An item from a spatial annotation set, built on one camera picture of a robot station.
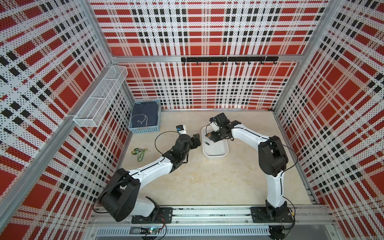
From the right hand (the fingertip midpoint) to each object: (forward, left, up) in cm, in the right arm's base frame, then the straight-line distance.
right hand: (215, 135), depth 96 cm
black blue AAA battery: (-1, +6, -7) cm, 10 cm away
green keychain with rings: (-8, +52, -5) cm, 53 cm away
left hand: (-5, +13, +8) cm, 16 cm away
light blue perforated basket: (+8, +44, -3) cm, 45 cm away
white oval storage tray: (-7, +3, -7) cm, 10 cm away
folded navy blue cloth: (+19, +51, +1) cm, 55 cm away
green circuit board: (-50, +34, -5) cm, 61 cm away
